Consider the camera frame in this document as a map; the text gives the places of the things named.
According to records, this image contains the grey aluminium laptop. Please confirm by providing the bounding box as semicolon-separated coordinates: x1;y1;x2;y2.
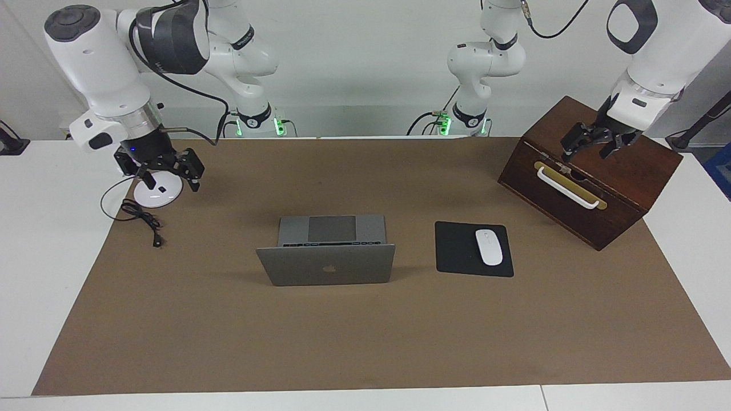
255;215;396;287

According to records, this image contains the dark brown wooden box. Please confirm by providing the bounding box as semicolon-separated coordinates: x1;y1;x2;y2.
497;95;684;252

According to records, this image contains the black tripod leg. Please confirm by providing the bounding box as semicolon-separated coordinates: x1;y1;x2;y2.
665;91;731;152

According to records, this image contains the white computer mouse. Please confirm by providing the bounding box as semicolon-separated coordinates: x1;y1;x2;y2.
475;229;504;267

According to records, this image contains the black clamp stand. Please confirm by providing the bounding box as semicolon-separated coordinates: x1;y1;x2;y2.
0;120;30;156

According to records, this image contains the black mouse pad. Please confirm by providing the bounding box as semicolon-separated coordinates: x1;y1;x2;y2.
435;221;515;279

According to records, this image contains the brown paper table mat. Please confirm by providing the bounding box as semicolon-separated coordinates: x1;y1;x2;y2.
31;137;731;396

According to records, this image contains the brass handle plate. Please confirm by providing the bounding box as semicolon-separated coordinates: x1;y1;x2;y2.
533;162;608;211

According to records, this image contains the white box handle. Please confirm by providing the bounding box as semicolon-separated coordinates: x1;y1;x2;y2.
536;166;601;209

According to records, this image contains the black power cable with plug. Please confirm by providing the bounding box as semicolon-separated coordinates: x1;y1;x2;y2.
101;175;164;248

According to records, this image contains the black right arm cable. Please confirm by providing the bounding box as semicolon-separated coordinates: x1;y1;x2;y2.
128;0;230;147

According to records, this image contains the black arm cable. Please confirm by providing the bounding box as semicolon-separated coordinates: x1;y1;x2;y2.
128;0;230;147
523;0;590;39

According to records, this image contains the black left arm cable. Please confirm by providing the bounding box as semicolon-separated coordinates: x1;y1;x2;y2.
523;0;590;39

